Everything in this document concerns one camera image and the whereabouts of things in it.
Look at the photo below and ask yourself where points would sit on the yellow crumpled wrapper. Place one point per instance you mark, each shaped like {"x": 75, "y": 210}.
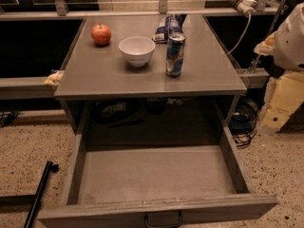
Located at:
{"x": 54, "y": 78}

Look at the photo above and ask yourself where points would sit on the white bowl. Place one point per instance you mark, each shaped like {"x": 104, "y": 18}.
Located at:
{"x": 137, "y": 51}

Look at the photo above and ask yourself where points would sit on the redbull can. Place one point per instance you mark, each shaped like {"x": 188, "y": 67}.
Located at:
{"x": 174, "y": 54}

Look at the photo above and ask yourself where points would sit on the red apple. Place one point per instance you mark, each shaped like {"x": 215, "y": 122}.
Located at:
{"x": 101, "y": 34}

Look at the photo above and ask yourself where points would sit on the blue chip bag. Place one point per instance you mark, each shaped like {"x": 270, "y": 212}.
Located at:
{"x": 169, "y": 24}

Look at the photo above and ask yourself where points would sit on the white power strip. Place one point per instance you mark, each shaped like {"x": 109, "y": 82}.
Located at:
{"x": 245, "y": 7}

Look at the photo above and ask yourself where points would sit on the black drawer handle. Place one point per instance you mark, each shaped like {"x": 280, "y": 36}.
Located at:
{"x": 163, "y": 220}

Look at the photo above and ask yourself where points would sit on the grey cabinet table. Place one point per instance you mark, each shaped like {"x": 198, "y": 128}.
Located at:
{"x": 99, "y": 72}

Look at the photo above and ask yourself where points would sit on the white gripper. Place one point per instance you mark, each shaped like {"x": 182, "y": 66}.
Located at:
{"x": 290, "y": 45}

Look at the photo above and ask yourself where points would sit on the grey metal rail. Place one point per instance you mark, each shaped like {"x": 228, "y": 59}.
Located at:
{"x": 25, "y": 88}

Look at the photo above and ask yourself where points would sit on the black bar on floor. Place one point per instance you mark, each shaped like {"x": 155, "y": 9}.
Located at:
{"x": 33, "y": 210}

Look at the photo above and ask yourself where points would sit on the grey open drawer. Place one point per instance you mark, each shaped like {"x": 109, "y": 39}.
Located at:
{"x": 115, "y": 189}

